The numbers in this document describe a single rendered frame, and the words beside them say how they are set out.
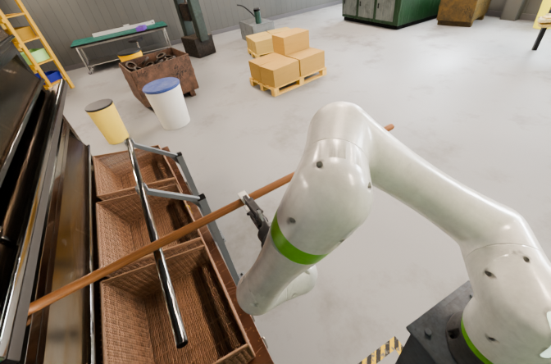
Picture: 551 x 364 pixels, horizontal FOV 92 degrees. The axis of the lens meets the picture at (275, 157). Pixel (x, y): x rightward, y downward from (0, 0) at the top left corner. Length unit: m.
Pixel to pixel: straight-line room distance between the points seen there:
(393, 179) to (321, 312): 1.61
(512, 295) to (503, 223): 0.14
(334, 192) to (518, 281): 0.38
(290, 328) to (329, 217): 1.71
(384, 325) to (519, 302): 1.52
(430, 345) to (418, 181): 0.39
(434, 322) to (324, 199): 0.53
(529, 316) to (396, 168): 0.29
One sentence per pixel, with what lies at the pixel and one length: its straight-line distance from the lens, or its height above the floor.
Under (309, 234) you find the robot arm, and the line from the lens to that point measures 0.39.
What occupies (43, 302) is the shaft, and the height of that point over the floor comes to 1.21.
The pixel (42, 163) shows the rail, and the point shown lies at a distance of 1.23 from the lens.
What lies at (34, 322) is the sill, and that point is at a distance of 1.14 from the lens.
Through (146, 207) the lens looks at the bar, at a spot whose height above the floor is 1.17.
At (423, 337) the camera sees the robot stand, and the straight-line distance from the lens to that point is 0.79.
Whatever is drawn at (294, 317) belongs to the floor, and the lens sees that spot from 2.06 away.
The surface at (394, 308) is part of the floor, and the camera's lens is 2.13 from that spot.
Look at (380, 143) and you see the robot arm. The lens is 0.51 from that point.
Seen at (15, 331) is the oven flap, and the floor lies 1.42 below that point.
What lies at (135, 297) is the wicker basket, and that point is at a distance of 1.67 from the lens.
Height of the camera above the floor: 1.92
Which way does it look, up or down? 38 degrees down
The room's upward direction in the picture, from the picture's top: 9 degrees counter-clockwise
